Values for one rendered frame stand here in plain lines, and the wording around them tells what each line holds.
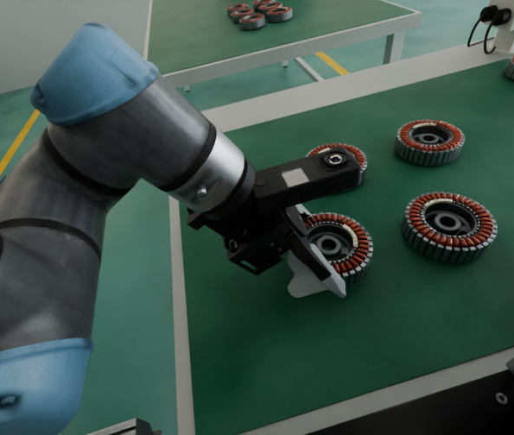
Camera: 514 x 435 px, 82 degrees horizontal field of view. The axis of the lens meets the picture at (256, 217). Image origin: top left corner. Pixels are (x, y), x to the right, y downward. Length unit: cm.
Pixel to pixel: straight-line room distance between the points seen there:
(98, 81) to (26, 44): 453
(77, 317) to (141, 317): 122
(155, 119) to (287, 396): 31
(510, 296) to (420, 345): 14
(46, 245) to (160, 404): 107
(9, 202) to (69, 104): 8
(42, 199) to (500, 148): 70
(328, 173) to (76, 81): 22
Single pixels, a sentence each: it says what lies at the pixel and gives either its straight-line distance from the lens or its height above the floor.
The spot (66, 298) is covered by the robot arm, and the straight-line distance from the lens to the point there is 20.
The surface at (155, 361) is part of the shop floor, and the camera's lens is 131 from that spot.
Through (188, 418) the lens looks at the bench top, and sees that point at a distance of 40.
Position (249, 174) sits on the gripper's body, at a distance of 28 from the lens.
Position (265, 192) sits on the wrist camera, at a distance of 29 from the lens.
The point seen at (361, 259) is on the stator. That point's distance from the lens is 40.
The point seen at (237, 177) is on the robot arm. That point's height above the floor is 96.
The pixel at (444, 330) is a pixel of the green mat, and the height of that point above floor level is 75.
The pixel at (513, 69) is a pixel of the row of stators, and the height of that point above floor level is 77.
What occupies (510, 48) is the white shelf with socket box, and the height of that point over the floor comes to 76.
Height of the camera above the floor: 112
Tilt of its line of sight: 46 degrees down
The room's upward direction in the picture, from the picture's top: 12 degrees counter-clockwise
